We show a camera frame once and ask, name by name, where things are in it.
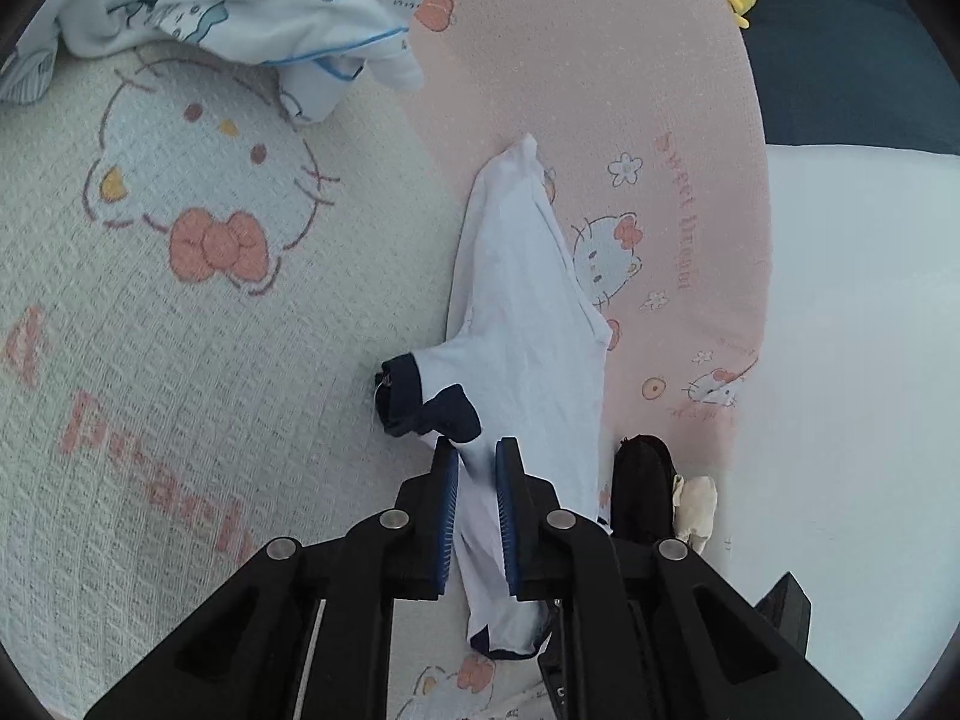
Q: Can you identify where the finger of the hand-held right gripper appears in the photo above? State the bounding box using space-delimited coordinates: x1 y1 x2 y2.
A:
535 600 569 720

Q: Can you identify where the pink cartoon printed sofa blanket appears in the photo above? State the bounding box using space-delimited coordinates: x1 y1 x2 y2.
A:
0 0 773 720

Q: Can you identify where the dark blue curtain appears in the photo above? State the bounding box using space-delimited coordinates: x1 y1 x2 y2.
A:
739 0 960 158

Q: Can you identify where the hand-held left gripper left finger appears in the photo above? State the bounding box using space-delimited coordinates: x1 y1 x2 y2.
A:
82 436 460 720

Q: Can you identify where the black folded cloth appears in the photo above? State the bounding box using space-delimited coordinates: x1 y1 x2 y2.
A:
611 435 676 545

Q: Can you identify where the light blue cartoon printed garment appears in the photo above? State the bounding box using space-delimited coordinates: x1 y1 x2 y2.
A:
0 0 434 125

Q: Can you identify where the beige folded cloth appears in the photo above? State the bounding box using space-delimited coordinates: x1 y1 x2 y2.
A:
671 474 719 556

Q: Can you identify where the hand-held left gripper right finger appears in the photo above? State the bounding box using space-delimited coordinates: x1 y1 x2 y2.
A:
493 436 863 720

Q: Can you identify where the white t-shirt with navy trim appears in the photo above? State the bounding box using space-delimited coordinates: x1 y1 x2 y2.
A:
373 133 617 661

